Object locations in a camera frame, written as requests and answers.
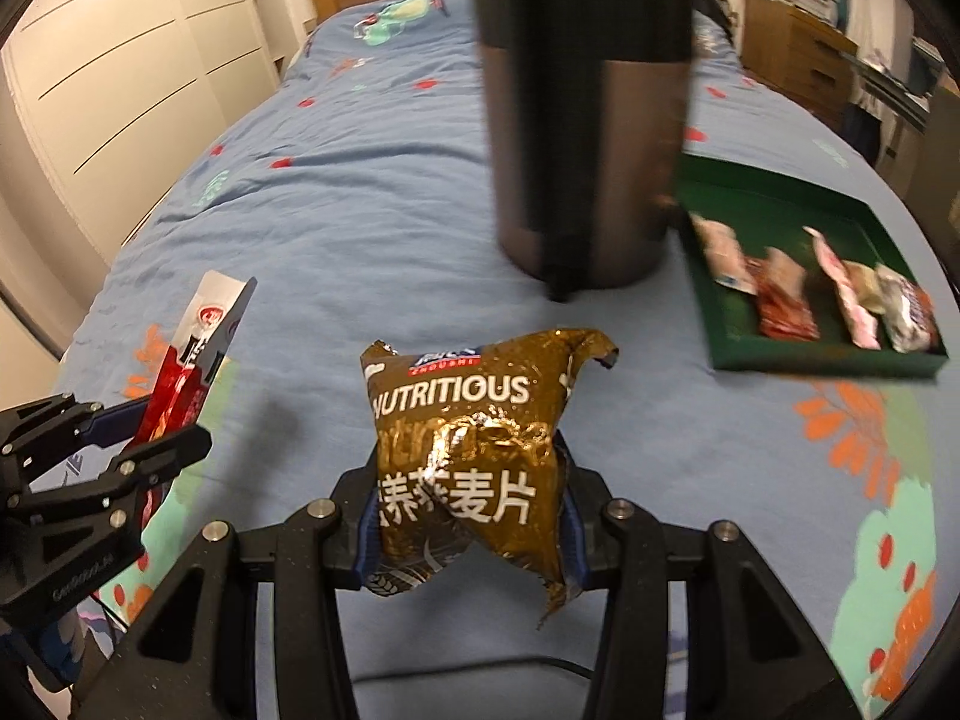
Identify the small beige snack packet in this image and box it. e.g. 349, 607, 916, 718
843, 260, 885, 316

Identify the red clear wafer packet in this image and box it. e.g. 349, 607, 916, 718
747, 247, 820, 341

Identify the black backpack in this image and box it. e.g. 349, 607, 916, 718
692, 0, 736, 57

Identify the blue cartoon duvet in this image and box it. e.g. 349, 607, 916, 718
60, 0, 958, 718

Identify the white blue snack bag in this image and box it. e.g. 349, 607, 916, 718
875, 263, 939, 353

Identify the pink My Melody packet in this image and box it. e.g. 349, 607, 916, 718
804, 226, 880, 351

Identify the red white stick packet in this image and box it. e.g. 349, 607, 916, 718
118, 268, 259, 533

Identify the white wardrobe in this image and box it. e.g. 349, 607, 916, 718
2, 0, 278, 260

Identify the wooden drawer chest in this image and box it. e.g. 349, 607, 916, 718
740, 0, 857, 132

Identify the white desk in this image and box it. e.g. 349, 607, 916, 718
844, 37, 947, 176

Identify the pink striped candy packet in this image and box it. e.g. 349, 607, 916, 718
690, 213, 757, 296

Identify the gold oatmeal bag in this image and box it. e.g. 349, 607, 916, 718
359, 328, 619, 611

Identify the dark cylindrical bin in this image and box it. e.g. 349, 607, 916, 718
473, 0, 693, 302

